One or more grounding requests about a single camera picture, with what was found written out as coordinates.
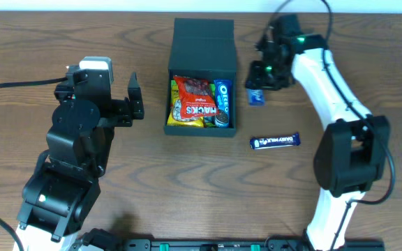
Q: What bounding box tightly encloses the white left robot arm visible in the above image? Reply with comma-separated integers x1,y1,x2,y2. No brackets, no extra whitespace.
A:
13,67,144,250

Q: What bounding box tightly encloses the blue Oreo cookie pack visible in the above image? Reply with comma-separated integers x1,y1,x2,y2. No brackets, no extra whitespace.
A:
214,79,232,128

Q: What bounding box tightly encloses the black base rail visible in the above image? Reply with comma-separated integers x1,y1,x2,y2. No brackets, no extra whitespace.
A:
68,236,385,251

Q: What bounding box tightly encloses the blue Dairy Milk bar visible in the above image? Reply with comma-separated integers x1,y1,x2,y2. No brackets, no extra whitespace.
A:
249,132,301,150

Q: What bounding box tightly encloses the yellow seed snack bag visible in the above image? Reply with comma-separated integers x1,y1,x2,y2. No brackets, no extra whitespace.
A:
166,79,205,128

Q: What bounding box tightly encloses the blue Eclipse mint box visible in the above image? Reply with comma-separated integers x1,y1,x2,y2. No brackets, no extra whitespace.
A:
246,89,265,107

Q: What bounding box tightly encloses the black gift box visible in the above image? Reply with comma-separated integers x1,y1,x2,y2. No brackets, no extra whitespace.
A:
163,18,237,137

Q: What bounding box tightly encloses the red snack bag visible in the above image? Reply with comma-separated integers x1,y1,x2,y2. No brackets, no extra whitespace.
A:
174,76,218,119

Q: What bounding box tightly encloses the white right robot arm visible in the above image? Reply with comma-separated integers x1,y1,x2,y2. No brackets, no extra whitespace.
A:
245,15,394,250

